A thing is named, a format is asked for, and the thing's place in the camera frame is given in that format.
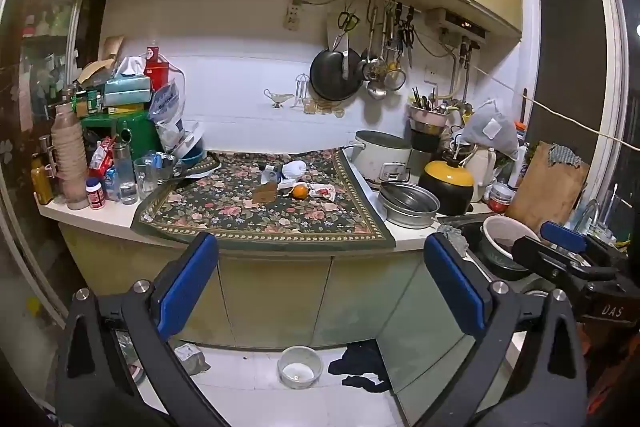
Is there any white bowl in sink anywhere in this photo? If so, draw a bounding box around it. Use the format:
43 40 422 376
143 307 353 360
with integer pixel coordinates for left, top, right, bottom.
480 216 538 260

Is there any white thermos jug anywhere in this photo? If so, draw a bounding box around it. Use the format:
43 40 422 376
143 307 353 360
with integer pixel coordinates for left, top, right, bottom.
464 145 497 202

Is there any teal tissue box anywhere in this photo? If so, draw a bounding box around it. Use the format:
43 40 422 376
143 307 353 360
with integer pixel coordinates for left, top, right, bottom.
103 75 152 107

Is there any green box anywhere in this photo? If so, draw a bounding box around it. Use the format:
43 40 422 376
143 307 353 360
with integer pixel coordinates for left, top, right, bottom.
80 110 162 159

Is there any grey hanging cloth bag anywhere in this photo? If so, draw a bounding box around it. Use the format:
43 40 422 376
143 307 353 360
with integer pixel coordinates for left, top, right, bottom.
461 98 518 160

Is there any blue bowl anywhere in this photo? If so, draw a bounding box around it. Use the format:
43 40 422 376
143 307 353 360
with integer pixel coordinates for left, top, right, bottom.
180 145 205 168

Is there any grey bag on floor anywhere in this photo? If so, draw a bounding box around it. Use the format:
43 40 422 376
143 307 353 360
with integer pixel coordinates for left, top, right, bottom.
174 343 210 376

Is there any small white pill bottle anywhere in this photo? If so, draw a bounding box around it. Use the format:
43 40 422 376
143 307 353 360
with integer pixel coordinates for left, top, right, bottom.
86 176 106 210

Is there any pink utensil holder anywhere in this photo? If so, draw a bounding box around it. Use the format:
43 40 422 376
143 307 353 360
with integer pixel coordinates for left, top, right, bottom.
408 105 447 135

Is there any white red plastic bag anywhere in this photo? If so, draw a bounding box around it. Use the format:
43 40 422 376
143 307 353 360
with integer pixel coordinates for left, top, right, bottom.
309 183 336 202

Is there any hanging wire strainer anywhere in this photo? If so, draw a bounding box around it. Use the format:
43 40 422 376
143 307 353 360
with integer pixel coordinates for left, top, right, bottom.
383 3 406 91

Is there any clear glass mug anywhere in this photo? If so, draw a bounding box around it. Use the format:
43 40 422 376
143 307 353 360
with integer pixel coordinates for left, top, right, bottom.
134 154 163 200

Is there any yellow black pot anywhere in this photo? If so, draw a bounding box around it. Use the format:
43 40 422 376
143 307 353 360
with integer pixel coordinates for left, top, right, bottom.
419 159 474 217

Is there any white foam fruit net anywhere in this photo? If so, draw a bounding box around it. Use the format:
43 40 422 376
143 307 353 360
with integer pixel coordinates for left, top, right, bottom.
281 160 307 180

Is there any stack of brown paper cups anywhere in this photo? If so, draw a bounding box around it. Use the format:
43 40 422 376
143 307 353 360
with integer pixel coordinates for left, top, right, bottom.
51 102 89 210

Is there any clear water bottle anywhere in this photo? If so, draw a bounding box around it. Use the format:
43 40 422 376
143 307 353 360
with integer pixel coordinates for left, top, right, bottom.
113 141 138 205

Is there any stainless steel basin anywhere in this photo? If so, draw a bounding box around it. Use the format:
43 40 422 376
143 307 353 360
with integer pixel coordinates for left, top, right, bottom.
378 182 440 230

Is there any white tissue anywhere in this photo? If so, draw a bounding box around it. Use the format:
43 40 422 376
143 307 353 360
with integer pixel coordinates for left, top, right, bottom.
278 178 300 191

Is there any white trash bowl on floor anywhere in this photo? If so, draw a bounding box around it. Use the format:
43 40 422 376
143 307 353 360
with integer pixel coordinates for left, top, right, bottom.
277 346 324 390

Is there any grey dish rag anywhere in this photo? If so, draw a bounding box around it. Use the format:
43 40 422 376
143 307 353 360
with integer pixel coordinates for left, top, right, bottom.
438 225 469 257

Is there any red carton box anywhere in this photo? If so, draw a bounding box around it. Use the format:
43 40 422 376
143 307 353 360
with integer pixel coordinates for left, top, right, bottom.
144 43 169 92

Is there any floral green table mat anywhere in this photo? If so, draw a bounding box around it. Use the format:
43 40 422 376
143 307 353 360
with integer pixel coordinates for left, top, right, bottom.
131 148 396 255

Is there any hanging metal ladle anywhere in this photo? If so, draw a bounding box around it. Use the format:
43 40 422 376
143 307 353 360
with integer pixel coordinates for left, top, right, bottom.
363 2 387 101

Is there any white round lid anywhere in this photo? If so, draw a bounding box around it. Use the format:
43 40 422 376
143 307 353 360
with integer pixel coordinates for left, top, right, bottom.
171 122 204 159

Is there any dark cloth on floor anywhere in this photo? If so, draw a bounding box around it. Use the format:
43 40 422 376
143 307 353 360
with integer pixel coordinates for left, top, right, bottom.
328 339 392 393

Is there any black hanging frying pan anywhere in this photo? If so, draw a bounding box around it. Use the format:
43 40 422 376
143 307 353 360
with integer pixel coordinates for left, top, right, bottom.
309 49 362 102

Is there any wooden cutting board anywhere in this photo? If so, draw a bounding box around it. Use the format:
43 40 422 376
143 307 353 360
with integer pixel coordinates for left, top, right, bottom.
506 142 590 233

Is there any brown cardboard piece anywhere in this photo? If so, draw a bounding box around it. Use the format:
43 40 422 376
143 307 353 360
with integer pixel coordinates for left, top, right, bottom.
252 183 278 205

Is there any blue printed plastic bag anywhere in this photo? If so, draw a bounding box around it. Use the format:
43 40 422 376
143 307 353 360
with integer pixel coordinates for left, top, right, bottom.
148 80 186 152

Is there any green glass bottle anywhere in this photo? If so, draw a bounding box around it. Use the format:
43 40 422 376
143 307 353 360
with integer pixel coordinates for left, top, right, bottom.
259 165 282 185

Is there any white rice cooker pot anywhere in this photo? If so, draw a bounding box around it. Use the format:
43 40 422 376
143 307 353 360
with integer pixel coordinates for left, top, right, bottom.
344 130 411 186

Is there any yellow oil bottle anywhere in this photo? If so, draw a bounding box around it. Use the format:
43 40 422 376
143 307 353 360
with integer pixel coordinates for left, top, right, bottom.
30 154 53 206

